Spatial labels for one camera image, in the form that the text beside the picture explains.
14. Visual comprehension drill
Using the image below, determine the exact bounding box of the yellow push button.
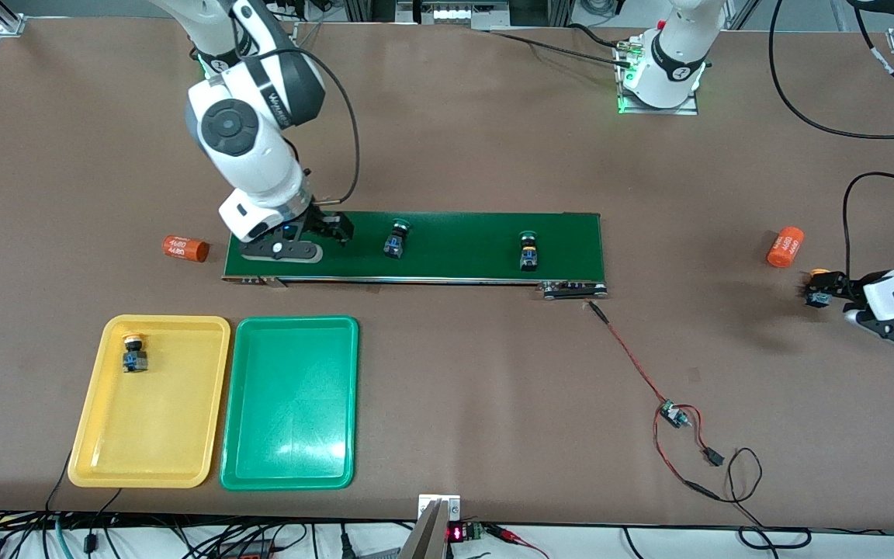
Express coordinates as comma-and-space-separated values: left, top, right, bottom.
122, 333, 149, 375
804, 269, 834, 308

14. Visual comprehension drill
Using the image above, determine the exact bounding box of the orange cylinder white print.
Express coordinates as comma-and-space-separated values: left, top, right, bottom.
766, 226, 806, 269
162, 235, 210, 263

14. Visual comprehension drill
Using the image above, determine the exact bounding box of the green conveyor belt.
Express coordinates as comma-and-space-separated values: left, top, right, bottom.
221, 207, 609, 300

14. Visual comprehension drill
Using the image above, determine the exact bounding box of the green plastic tray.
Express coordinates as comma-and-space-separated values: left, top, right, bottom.
220, 315, 360, 491

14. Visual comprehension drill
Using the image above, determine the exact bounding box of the yellow plastic tray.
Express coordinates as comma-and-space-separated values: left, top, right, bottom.
68, 314, 231, 489

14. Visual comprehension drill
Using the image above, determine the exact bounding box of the silver metal device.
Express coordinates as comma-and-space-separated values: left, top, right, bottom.
414, 0, 477, 24

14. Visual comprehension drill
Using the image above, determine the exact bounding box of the gray metal stand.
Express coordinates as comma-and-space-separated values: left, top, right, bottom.
397, 499, 452, 559

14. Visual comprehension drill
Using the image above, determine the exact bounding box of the red black plug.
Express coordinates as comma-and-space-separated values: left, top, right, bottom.
218, 542, 277, 559

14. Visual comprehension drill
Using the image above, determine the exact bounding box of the red clip lead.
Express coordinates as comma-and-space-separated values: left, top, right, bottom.
486, 525, 550, 559

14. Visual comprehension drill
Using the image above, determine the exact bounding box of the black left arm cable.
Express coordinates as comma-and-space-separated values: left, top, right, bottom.
769, 0, 894, 280

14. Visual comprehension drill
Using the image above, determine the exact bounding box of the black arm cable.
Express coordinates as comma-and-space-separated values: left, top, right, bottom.
769, 0, 894, 280
249, 48, 361, 207

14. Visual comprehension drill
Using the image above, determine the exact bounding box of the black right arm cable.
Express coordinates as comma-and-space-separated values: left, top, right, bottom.
249, 48, 361, 207

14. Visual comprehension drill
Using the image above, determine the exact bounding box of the thin black cable loop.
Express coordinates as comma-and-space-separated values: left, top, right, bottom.
722, 446, 813, 550

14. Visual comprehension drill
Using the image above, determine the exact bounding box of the red wire black connector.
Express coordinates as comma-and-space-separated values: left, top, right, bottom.
653, 404, 727, 502

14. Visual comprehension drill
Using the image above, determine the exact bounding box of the red black conveyor wire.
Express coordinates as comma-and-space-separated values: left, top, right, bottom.
587, 300, 671, 411

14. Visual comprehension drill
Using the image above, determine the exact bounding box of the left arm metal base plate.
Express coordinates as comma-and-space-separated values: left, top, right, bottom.
614, 37, 700, 116

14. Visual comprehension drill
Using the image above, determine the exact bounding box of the silver metal bracket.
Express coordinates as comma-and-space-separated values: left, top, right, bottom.
418, 494, 462, 519

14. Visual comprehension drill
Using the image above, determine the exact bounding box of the black cable with plug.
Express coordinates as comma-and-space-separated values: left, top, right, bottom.
84, 488, 123, 554

